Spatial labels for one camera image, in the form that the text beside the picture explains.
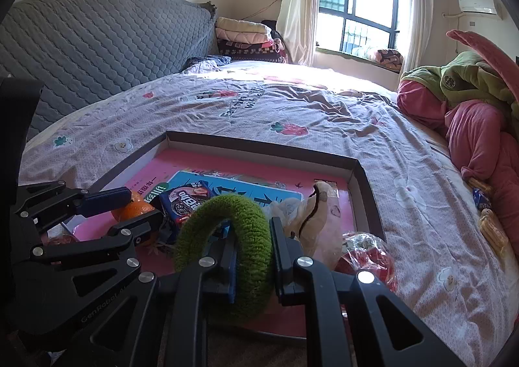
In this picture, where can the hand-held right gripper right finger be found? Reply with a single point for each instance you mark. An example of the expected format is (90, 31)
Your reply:
(284, 269)

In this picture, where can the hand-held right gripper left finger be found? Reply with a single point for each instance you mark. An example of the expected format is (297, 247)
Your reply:
(232, 282)

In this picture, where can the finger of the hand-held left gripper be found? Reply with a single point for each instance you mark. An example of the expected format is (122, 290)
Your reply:
(138, 229)
(105, 200)

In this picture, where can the orange tangerine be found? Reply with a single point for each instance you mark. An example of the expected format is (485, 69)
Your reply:
(133, 209)

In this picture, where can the blue cookie packet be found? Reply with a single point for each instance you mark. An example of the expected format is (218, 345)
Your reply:
(184, 205)

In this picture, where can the cream plush toy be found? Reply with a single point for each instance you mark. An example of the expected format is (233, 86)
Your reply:
(320, 209)

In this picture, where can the shallow cardboard box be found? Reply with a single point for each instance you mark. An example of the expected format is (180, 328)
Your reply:
(263, 148)

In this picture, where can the red round container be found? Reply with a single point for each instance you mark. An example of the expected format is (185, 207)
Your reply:
(61, 240)

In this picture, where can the clear plastic bag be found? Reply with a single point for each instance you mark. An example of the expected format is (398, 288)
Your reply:
(284, 207)

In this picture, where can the red snack bag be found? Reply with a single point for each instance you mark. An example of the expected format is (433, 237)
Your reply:
(365, 257)

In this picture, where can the pink book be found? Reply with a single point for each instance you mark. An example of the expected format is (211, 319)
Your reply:
(251, 166)

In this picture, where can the grey quilted headboard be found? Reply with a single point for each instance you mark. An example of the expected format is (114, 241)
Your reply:
(101, 47)

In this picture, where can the dark blue patterned cloth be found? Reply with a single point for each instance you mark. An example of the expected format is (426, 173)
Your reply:
(206, 62)

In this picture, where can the dark patterned folded blanket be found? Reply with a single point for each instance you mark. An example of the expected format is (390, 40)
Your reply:
(247, 53)

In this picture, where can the small blue snack packet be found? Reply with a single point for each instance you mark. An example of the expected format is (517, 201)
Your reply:
(481, 200)

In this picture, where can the large yellow snack packet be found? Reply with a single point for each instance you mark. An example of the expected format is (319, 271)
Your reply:
(492, 229)

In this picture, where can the small yellow snack packet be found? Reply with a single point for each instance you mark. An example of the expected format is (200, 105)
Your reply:
(480, 186)

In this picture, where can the pink folded blanket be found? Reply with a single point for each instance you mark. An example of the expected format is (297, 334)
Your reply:
(251, 42)

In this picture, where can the cream folded blanket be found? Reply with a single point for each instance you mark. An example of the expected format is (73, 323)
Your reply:
(243, 26)

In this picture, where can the pink quilt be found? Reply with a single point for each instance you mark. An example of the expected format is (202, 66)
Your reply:
(474, 136)

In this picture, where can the black bag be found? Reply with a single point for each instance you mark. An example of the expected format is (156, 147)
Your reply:
(271, 28)

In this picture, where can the cream curtain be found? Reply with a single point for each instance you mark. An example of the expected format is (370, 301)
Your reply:
(419, 18)
(298, 6)

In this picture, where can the green blanket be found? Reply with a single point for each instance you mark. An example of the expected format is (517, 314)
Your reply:
(470, 75)

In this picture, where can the white air conditioner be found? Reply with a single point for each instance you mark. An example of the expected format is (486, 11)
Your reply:
(478, 5)

